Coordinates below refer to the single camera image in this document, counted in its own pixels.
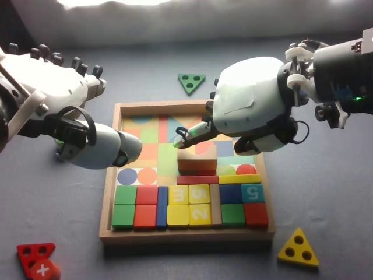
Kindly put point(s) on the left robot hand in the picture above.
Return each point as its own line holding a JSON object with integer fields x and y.
{"x": 58, "y": 84}

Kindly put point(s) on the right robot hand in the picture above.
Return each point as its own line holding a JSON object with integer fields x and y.
{"x": 247, "y": 93}

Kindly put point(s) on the plain wooden block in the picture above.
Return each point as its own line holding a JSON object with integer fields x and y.
{"x": 198, "y": 163}

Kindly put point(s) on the green triangle with three holes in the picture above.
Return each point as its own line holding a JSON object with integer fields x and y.
{"x": 190, "y": 78}

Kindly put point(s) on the white backdrop cloth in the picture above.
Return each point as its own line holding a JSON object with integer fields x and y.
{"x": 186, "y": 23}

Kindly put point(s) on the grey table cloth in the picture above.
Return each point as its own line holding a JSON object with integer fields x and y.
{"x": 306, "y": 189}

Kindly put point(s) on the wooden tray with colourful print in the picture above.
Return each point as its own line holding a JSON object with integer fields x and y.
{"x": 186, "y": 236}

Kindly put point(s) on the yellow triangle with three holes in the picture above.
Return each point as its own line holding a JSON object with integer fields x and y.
{"x": 298, "y": 248}

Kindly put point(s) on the red triangle with three holes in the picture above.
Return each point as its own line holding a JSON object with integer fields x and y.
{"x": 36, "y": 256}

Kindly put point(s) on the red cylinder with plus sign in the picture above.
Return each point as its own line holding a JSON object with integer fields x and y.
{"x": 51, "y": 274}

